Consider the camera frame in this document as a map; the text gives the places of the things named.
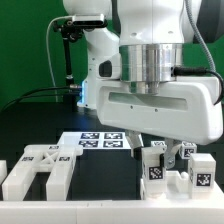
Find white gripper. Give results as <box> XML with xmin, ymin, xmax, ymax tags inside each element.
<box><xmin>96</xmin><ymin>77</ymin><xmax>223</xmax><ymax>169</ymax></box>

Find white chair seat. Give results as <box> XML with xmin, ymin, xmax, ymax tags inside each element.
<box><xmin>140</xmin><ymin>171</ymin><xmax>224</xmax><ymax>201</ymax></box>

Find white chair back frame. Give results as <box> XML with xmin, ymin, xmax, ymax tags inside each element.
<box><xmin>2</xmin><ymin>145</ymin><xmax>83</xmax><ymax>201</ymax></box>

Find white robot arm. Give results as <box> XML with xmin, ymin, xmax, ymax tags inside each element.
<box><xmin>63</xmin><ymin>0</ymin><xmax>224</xmax><ymax>168</ymax></box>

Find white tagged cube left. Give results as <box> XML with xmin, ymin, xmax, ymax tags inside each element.
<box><xmin>151</xmin><ymin>141</ymin><xmax>167</xmax><ymax>147</ymax></box>

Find white tagged cube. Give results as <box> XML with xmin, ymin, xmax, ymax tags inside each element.
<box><xmin>151</xmin><ymin>141</ymin><xmax>167</xmax><ymax>147</ymax></box>
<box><xmin>179</xmin><ymin>141</ymin><xmax>197</xmax><ymax>159</ymax></box>

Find white tagged cube right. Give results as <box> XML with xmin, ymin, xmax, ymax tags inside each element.
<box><xmin>179</xmin><ymin>141</ymin><xmax>197</xmax><ymax>159</ymax></box>

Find white block at left edge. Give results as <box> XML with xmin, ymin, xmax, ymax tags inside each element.
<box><xmin>0</xmin><ymin>160</ymin><xmax>7</xmax><ymax>185</ymax></box>

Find white marker base plate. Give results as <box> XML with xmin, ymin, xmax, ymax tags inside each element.
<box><xmin>58</xmin><ymin>132</ymin><xmax>130</xmax><ymax>150</ymax></box>

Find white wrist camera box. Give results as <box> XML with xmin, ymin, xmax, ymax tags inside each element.
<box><xmin>97</xmin><ymin>53</ymin><xmax>121</xmax><ymax>80</ymax></box>

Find black camera stand pole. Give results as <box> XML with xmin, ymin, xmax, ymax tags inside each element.
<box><xmin>63</xmin><ymin>37</ymin><xmax>76</xmax><ymax>111</ymax></box>

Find white obstacle wall frame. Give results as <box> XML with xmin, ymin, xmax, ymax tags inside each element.
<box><xmin>0</xmin><ymin>197</ymin><xmax>224</xmax><ymax>224</ymax></box>

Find black cables on table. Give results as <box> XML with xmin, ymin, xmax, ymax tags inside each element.
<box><xmin>0</xmin><ymin>83</ymin><xmax>83</xmax><ymax>111</ymax></box>

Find black camera on stand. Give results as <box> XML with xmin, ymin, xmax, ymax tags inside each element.
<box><xmin>53</xmin><ymin>14</ymin><xmax>107</xmax><ymax>42</ymax></box>

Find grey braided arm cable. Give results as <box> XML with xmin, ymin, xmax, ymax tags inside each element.
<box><xmin>183</xmin><ymin>0</ymin><xmax>218</xmax><ymax>72</ymax></box>

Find grey camera cable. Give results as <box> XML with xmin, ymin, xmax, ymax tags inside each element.
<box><xmin>45</xmin><ymin>15</ymin><xmax>74</xmax><ymax>103</ymax></box>

